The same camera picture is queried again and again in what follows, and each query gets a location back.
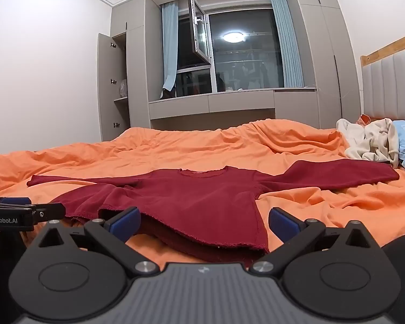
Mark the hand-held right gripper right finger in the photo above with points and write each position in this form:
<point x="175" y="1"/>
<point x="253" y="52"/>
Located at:
<point x="281" y="222"/>

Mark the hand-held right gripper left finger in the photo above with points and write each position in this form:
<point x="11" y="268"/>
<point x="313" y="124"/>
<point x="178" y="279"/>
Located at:
<point x="126" y="222"/>

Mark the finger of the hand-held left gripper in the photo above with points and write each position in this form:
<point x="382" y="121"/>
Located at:
<point x="15" y="200"/>
<point x="52" y="212"/>

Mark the dark red long-sleeve shirt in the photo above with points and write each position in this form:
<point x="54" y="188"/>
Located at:
<point x="202" y="202"/>

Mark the orange bed blanket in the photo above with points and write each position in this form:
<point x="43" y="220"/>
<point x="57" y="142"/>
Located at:
<point x="195" y="148"/>

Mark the small black object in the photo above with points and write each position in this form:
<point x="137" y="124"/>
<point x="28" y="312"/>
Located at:
<point x="379" y="162"/>

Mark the cream crumpled garment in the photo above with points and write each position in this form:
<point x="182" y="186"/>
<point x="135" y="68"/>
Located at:
<point x="371" y="138"/>

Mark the small orange cloth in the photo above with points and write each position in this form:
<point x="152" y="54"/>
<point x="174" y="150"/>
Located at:
<point x="362" y="120"/>

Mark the clear plastic bag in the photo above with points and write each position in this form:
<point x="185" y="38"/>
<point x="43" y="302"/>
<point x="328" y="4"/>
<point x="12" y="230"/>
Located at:
<point x="123" y="88"/>

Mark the dark object on sill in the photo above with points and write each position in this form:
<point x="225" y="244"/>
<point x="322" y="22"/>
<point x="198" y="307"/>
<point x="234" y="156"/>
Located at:
<point x="168" y="93"/>

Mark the open grey wardrobe door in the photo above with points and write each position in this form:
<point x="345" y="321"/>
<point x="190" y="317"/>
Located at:
<point x="107" y="87"/>

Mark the large window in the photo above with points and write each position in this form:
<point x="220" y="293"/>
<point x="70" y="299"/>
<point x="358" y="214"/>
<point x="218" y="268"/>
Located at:
<point x="246" y="60"/>

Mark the grey built-in wardrobe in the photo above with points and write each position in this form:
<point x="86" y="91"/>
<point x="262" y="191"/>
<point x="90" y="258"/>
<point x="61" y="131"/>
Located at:
<point x="307" y="57"/>

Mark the grey padded headboard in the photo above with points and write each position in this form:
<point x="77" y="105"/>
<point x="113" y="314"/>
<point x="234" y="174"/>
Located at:
<point x="388" y="81"/>

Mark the long light blue curtain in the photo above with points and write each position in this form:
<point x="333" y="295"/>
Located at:
<point x="287" y="40"/>

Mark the short light blue curtain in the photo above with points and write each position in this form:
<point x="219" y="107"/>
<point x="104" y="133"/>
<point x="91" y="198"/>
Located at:
<point x="169" y="44"/>

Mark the open window sash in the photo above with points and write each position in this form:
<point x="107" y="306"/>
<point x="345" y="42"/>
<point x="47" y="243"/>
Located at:
<point x="199" y="30"/>

